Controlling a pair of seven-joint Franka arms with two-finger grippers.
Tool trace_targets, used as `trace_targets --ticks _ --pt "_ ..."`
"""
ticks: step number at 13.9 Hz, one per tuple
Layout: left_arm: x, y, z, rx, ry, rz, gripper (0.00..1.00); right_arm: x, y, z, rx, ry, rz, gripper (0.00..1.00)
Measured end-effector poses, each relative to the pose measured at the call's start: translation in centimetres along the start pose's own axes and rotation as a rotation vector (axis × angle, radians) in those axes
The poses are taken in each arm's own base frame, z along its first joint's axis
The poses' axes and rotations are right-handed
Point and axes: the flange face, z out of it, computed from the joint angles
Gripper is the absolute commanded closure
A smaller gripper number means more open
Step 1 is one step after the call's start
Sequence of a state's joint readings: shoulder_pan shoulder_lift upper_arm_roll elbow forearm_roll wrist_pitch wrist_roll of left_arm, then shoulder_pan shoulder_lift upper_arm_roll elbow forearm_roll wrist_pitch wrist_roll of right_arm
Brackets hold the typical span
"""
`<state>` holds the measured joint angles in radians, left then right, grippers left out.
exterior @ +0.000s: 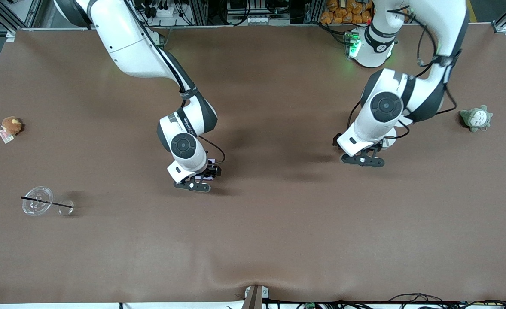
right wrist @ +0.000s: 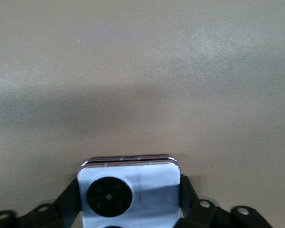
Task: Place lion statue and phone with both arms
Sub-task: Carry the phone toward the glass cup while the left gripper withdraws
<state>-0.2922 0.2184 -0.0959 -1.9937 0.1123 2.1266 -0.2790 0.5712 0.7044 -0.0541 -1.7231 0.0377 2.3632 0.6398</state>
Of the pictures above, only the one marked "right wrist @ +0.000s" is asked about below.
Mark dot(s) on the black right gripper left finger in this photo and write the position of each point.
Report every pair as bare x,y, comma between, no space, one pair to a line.
66,209

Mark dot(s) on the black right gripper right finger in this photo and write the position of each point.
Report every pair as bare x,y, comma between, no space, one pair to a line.
204,216

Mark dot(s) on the lilac flip phone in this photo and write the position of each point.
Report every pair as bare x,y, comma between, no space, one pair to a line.
154,197

